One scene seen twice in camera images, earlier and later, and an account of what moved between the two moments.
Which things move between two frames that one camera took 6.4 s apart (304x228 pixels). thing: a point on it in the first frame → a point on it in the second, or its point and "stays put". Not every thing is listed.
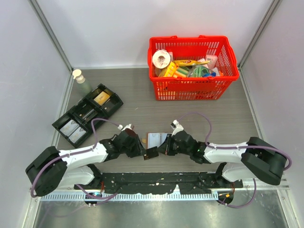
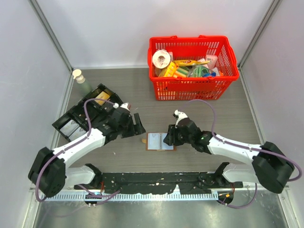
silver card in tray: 70,128 stays put
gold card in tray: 101,98 stays put
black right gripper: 166,147 → 169,139
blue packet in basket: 212,74 stays put
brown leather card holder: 154,139 stays put
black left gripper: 139,149 → 136,128
